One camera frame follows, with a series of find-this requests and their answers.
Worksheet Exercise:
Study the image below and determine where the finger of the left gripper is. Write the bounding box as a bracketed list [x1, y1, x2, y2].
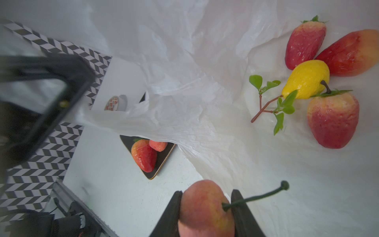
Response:
[1, 54, 95, 178]

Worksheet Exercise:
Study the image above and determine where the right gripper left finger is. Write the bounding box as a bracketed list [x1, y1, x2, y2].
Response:
[150, 191, 183, 237]

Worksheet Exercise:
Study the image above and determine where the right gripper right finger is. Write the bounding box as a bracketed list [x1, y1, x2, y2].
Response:
[231, 203, 266, 237]

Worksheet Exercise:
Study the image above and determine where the fake pink peach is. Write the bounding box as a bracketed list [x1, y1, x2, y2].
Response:
[177, 179, 290, 237]

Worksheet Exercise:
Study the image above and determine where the fake red strawberry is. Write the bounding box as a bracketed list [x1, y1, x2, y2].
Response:
[285, 16, 327, 70]
[131, 139, 158, 173]

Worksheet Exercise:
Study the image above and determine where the fake red fruit piece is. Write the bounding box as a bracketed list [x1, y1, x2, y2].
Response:
[149, 140, 168, 152]

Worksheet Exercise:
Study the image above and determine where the fake green leaf sprig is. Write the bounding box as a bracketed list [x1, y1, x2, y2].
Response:
[248, 75, 298, 135]

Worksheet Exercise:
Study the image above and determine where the fake red apple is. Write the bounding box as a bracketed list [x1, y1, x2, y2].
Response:
[307, 81, 360, 149]

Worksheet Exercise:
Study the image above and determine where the white plastic bag lemon print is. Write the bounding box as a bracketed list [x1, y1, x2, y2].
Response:
[83, 1, 379, 237]

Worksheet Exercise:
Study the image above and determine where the fake yellow lemon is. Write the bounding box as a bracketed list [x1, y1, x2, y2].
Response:
[282, 60, 330, 99]

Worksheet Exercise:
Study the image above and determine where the fake red mango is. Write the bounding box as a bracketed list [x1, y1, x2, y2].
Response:
[315, 29, 379, 77]

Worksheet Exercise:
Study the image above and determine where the black square tray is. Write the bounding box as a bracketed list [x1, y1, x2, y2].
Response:
[119, 135, 176, 180]

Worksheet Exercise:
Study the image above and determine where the beige tape roll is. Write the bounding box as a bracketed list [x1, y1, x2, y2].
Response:
[104, 95, 127, 112]

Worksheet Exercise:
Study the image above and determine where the aluminium front rail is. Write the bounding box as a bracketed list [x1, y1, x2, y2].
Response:
[50, 178, 117, 237]

